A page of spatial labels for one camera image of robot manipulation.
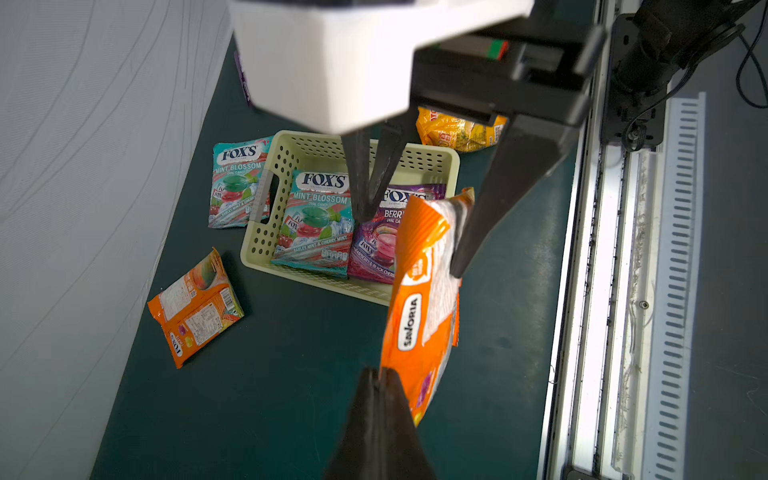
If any teal mint blossom candy bag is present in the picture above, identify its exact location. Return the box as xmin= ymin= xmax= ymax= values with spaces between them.
xmin=272 ymin=170 xmax=355 ymax=278

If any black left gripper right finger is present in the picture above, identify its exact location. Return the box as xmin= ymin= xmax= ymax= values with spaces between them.
xmin=380 ymin=368 xmax=436 ymax=479

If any mint blossom candy bag front-up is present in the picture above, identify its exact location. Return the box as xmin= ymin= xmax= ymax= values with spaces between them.
xmin=208 ymin=136 xmax=273 ymax=229

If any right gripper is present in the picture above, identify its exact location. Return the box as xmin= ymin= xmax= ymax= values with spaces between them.
xmin=341 ymin=1 xmax=607 ymax=278

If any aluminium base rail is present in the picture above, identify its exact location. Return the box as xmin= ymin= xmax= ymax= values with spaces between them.
xmin=537 ymin=0 xmax=709 ymax=480

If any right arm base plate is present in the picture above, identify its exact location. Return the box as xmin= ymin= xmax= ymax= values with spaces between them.
xmin=600 ymin=14 xmax=670 ymax=148

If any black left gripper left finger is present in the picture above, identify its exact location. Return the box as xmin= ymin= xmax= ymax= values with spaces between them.
xmin=324 ymin=368 xmax=384 ymax=479

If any orange fruits candy bag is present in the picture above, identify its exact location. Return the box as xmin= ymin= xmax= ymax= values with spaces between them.
xmin=148 ymin=250 xmax=245 ymax=369

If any purple berries candy bag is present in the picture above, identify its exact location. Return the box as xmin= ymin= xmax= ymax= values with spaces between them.
xmin=347 ymin=184 xmax=446 ymax=285

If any black cable right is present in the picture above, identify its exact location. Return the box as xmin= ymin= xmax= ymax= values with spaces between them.
xmin=623 ymin=0 xmax=768 ymax=151

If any yellow orange candy bag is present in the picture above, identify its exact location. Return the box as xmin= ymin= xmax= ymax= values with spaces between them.
xmin=416 ymin=107 xmax=508 ymax=153

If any light green plastic basket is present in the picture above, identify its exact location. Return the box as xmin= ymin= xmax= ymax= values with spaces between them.
xmin=239 ymin=129 xmax=462 ymax=307

